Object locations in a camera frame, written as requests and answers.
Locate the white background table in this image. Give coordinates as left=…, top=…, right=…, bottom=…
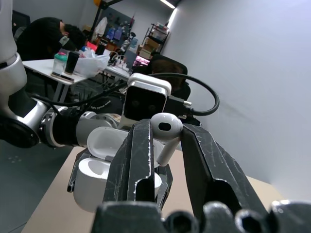
left=21, top=58, right=105, bottom=102

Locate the ceiling light strip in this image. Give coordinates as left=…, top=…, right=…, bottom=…
left=159, top=0, right=178, bottom=28

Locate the smartphone on background table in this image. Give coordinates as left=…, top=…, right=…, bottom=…
left=50, top=72, right=74, bottom=83

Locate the black storage shelf rack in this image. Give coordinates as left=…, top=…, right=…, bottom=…
left=138, top=22, right=171, bottom=59

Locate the black and yellow hoist frame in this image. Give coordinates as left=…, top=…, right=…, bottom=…
left=90, top=0, right=123, bottom=42

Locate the grey tool pegboard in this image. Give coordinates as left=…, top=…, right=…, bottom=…
left=96, top=6, right=137, bottom=47

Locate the clear container with green lid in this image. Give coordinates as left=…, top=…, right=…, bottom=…
left=52, top=52, right=68, bottom=75

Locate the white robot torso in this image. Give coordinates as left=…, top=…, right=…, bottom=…
left=0, top=0, right=19, bottom=64

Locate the black tumbler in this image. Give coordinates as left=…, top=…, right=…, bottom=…
left=64, top=50, right=80, bottom=74

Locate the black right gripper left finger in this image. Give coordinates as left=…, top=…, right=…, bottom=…
left=102, top=118, right=156, bottom=203

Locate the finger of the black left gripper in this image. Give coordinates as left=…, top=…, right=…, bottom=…
left=67, top=147, right=91, bottom=194
left=155, top=164, right=174, bottom=211

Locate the person in black clothes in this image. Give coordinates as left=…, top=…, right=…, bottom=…
left=15, top=17, right=87, bottom=61

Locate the white earbud charging case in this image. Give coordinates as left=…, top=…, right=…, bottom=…
left=72, top=126, right=166, bottom=215

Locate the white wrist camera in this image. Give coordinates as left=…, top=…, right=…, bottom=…
left=121, top=72, right=172, bottom=130

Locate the white earbud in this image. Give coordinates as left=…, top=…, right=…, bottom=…
left=150, top=113, right=183, bottom=167

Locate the white plastic bag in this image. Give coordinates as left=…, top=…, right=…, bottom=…
left=74, top=48, right=111, bottom=79

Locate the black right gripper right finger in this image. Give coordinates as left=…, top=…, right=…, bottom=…
left=180, top=123, right=272, bottom=219

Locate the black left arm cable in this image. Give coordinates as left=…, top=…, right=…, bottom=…
left=29, top=72, right=221, bottom=120

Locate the black office chair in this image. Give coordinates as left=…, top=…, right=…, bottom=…
left=148, top=53, right=203, bottom=127

